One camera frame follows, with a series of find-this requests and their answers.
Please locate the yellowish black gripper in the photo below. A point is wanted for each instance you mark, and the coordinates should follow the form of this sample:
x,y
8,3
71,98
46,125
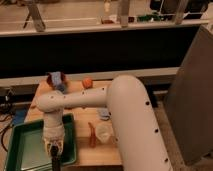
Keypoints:
x,y
54,150

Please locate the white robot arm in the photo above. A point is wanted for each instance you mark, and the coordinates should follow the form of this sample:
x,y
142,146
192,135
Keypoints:
x,y
135,126

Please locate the green plastic tray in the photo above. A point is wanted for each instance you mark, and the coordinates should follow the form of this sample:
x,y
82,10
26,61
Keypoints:
x,y
26,150

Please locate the orange carrot toy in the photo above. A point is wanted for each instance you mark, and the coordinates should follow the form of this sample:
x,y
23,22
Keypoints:
x,y
92,139

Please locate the wooden table board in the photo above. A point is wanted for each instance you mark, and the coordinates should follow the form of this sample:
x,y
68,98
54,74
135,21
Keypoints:
x,y
102,154

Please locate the clear plastic cup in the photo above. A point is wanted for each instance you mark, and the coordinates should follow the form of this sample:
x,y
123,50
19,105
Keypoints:
x,y
103,132

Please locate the small blue-grey object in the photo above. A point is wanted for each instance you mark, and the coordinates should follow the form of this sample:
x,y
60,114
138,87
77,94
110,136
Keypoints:
x,y
103,114

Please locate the small brown bowl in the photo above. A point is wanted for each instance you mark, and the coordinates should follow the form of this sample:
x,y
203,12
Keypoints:
x,y
49,79

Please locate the orange ball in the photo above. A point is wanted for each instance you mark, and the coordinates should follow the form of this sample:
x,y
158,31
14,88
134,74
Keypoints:
x,y
87,83

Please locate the grey panel board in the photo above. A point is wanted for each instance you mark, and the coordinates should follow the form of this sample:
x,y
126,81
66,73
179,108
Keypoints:
x,y
189,102

